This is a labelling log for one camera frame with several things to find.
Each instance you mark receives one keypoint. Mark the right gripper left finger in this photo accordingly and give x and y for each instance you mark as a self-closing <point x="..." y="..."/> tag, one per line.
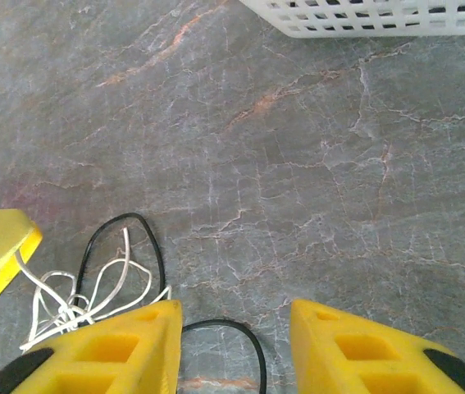
<point x="154" y="349"/>

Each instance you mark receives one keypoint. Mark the white plastic basket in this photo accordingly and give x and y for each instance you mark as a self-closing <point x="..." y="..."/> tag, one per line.
<point x="379" y="22"/>

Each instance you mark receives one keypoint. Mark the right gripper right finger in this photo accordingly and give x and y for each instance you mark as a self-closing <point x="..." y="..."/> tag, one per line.
<point x="318" y="357"/>

